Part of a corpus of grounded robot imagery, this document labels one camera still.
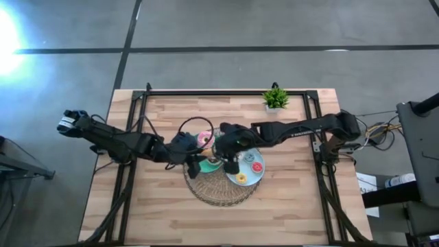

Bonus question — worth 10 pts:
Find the green plate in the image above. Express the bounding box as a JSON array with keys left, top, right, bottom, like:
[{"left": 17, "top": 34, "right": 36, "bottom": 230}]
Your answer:
[{"left": 198, "top": 156, "right": 224, "bottom": 174}]

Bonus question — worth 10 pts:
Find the black pole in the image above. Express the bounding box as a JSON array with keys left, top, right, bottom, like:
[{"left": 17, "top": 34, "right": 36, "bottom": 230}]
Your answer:
[{"left": 411, "top": 91, "right": 439, "bottom": 116}]

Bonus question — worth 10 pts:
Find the white paper sheet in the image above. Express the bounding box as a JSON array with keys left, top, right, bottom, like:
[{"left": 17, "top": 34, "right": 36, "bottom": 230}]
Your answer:
[{"left": 355, "top": 171, "right": 380, "bottom": 218}]

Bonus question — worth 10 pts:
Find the green plant white pot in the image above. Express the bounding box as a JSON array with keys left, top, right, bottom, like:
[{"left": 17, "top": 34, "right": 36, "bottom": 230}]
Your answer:
[{"left": 262, "top": 86, "right": 290, "bottom": 115}]

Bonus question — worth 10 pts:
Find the thin black cable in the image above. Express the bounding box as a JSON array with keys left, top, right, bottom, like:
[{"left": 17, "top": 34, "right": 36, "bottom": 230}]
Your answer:
[{"left": 355, "top": 109, "right": 399, "bottom": 152}]

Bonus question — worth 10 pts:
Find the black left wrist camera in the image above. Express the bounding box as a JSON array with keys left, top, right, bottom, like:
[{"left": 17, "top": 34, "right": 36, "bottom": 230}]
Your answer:
[{"left": 170, "top": 132, "right": 197, "bottom": 154}]

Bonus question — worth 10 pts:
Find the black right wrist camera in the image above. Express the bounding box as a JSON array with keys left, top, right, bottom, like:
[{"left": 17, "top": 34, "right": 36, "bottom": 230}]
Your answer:
[{"left": 228, "top": 132, "right": 250, "bottom": 149}]

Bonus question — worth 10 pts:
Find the black aluminium frame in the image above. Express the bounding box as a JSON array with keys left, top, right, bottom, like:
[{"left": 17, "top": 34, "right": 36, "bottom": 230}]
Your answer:
[{"left": 82, "top": 82, "right": 375, "bottom": 246}]

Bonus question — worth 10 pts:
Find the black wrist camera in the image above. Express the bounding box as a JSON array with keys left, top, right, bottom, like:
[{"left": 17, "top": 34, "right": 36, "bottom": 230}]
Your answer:
[
  {"left": 170, "top": 132, "right": 197, "bottom": 154},
  {"left": 228, "top": 132, "right": 250, "bottom": 149}
]

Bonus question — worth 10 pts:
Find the black power supply box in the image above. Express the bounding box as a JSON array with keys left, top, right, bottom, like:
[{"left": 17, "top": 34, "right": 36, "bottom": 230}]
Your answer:
[{"left": 366, "top": 121, "right": 388, "bottom": 145}]

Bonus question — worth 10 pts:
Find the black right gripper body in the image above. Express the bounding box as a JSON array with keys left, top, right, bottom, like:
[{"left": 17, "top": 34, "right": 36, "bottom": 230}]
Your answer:
[{"left": 214, "top": 122, "right": 254, "bottom": 161}]

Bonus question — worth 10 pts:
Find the light blue plate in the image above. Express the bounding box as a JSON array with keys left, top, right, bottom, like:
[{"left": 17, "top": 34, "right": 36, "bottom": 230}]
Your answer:
[{"left": 225, "top": 147, "right": 266, "bottom": 187}]

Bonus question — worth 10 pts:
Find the white plastic bottle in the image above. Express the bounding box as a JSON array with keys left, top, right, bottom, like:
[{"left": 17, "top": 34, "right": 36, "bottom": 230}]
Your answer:
[{"left": 383, "top": 173, "right": 417, "bottom": 189}]

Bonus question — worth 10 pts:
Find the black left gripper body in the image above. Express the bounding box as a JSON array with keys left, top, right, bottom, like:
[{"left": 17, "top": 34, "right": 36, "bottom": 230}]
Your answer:
[{"left": 159, "top": 143, "right": 206, "bottom": 166}]

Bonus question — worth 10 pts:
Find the grey metal stand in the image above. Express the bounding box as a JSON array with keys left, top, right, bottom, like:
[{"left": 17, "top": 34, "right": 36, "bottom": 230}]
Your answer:
[{"left": 0, "top": 135, "right": 56, "bottom": 247}]

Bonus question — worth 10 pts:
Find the pink iced donut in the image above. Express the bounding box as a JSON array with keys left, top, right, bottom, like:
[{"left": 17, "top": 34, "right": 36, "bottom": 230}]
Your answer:
[{"left": 197, "top": 130, "right": 216, "bottom": 150}]

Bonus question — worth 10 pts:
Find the yellow cable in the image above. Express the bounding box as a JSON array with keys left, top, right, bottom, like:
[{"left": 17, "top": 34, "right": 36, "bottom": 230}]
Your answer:
[{"left": 364, "top": 123, "right": 403, "bottom": 139}]

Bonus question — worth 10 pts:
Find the round woven placemat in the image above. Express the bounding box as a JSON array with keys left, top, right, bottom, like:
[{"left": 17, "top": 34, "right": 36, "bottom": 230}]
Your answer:
[{"left": 182, "top": 127, "right": 261, "bottom": 207}]

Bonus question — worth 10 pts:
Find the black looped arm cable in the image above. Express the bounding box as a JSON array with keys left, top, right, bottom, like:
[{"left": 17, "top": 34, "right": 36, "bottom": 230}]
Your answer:
[{"left": 176, "top": 116, "right": 215, "bottom": 156}]

